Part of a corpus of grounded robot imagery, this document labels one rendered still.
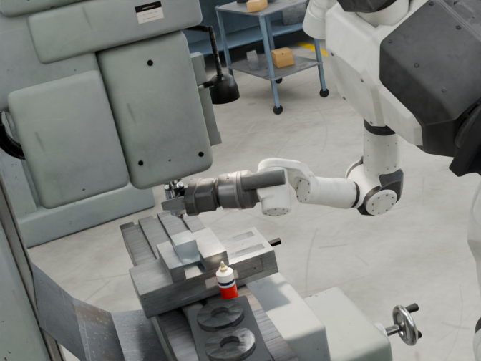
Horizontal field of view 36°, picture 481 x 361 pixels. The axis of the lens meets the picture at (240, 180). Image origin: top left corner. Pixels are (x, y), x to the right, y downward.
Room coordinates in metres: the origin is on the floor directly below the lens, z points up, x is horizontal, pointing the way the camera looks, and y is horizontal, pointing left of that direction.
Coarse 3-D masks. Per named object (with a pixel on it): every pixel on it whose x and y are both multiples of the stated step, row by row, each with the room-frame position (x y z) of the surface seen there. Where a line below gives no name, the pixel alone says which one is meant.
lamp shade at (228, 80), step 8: (216, 80) 1.65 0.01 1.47; (224, 80) 1.65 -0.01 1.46; (232, 80) 1.66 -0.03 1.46; (216, 88) 1.64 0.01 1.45; (224, 88) 1.64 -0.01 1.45; (232, 88) 1.64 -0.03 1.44; (216, 96) 1.64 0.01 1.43; (224, 96) 1.64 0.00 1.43; (232, 96) 1.64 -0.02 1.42; (216, 104) 1.64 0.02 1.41
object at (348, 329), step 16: (336, 288) 1.79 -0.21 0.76; (320, 304) 1.73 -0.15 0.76; (336, 304) 1.71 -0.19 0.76; (352, 304) 1.70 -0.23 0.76; (336, 320) 1.64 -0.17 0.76; (352, 320) 1.62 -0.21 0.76; (368, 320) 1.61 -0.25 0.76; (336, 336) 1.57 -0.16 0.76; (352, 336) 1.56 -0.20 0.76; (368, 336) 1.54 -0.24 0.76; (384, 336) 1.53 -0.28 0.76; (336, 352) 1.50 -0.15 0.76; (352, 352) 1.49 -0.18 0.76; (368, 352) 1.49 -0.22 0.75; (384, 352) 1.50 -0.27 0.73
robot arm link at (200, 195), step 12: (192, 180) 1.59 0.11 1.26; (204, 180) 1.58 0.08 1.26; (216, 180) 1.55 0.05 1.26; (228, 180) 1.51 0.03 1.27; (192, 192) 1.52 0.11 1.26; (204, 192) 1.51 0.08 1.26; (216, 192) 1.52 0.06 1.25; (228, 192) 1.50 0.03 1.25; (192, 204) 1.49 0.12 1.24; (204, 204) 1.51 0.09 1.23; (216, 204) 1.52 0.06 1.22; (228, 204) 1.50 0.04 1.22
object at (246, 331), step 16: (208, 304) 1.20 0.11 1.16; (224, 304) 1.19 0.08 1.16; (240, 304) 1.18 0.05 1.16; (192, 320) 1.18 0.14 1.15; (208, 320) 1.15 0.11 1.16; (224, 320) 1.14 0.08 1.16; (240, 320) 1.14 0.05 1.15; (208, 336) 1.12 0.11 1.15; (224, 336) 1.09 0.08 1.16; (240, 336) 1.08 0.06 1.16; (256, 336) 1.09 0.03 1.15; (208, 352) 1.05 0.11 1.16; (224, 352) 1.04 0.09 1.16; (240, 352) 1.03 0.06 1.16; (256, 352) 1.04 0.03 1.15
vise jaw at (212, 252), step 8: (200, 232) 1.70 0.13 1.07; (208, 232) 1.69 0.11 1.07; (200, 240) 1.65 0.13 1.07; (208, 240) 1.64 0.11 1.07; (216, 240) 1.64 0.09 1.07; (200, 248) 1.61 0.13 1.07; (208, 248) 1.60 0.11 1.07; (216, 248) 1.59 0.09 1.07; (224, 248) 1.59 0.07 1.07; (200, 256) 1.59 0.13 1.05; (208, 256) 1.56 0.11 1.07; (216, 256) 1.57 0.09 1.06; (224, 256) 1.57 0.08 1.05; (208, 264) 1.56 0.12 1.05; (216, 264) 1.57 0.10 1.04
